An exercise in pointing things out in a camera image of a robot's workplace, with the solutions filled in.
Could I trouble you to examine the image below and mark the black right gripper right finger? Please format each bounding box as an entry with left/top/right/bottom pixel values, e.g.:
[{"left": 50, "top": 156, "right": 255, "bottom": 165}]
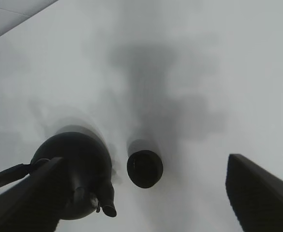
[{"left": 225, "top": 154, "right": 283, "bottom": 232}]

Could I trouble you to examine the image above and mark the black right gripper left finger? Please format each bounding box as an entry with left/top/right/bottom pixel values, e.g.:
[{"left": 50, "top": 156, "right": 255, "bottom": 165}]
[{"left": 0, "top": 158, "right": 64, "bottom": 232}]

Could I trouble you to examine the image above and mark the black cast iron teapot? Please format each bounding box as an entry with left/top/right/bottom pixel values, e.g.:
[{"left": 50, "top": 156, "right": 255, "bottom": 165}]
[{"left": 0, "top": 131, "right": 117, "bottom": 220}]

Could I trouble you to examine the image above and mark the small black teacup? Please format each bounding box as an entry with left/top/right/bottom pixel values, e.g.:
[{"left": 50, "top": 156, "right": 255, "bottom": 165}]
[{"left": 127, "top": 150, "right": 164, "bottom": 189}]

